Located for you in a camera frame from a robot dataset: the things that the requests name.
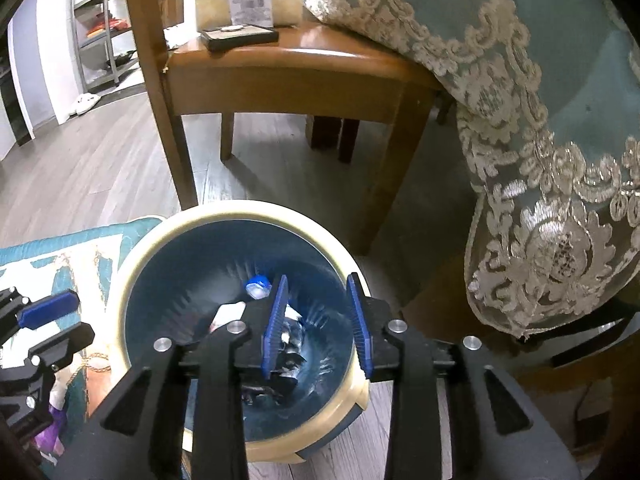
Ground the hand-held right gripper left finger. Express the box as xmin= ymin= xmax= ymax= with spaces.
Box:
xmin=87 ymin=274 xmax=291 ymax=480

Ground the white paper scrap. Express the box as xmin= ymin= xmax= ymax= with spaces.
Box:
xmin=207 ymin=301 xmax=248 ymax=333

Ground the metal shelf rack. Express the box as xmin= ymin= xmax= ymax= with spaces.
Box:
xmin=70 ymin=0 xmax=141 ymax=92

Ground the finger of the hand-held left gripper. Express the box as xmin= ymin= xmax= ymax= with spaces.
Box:
xmin=0 ymin=286 xmax=32 ymax=346
xmin=18 ymin=290 xmax=96 ymax=377

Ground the pair of white slippers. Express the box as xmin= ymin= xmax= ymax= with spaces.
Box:
xmin=70 ymin=92 xmax=103 ymax=115

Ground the crumpled foil wrapper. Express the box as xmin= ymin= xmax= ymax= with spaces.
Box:
xmin=240 ymin=305 xmax=313 ymax=411

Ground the dark wooden leg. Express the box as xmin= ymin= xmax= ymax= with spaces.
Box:
xmin=306 ymin=115 xmax=342 ymax=150
xmin=340 ymin=119 xmax=361 ymax=163

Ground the blue bottle cap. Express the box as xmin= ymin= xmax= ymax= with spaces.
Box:
xmin=244 ymin=274 xmax=273 ymax=300

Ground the black flat box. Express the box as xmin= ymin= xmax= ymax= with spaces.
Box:
xmin=200 ymin=25 xmax=280 ymax=52

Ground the teal patterned mat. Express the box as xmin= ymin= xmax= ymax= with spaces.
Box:
xmin=0 ymin=216 xmax=166 ymax=461

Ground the blue bin with cream rim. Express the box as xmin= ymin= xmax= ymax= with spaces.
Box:
xmin=106 ymin=200 xmax=370 ymax=465

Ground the wooden chair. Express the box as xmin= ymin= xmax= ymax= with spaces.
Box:
xmin=121 ymin=0 xmax=453 ymax=256

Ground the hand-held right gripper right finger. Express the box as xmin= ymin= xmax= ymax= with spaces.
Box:
xmin=345 ymin=272 xmax=532 ymax=480

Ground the blue lace-trimmed tablecloth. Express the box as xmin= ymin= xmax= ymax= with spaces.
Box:
xmin=302 ymin=0 xmax=640 ymax=338

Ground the purple wrapper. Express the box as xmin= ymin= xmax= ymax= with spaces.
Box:
xmin=32 ymin=400 xmax=68 ymax=453

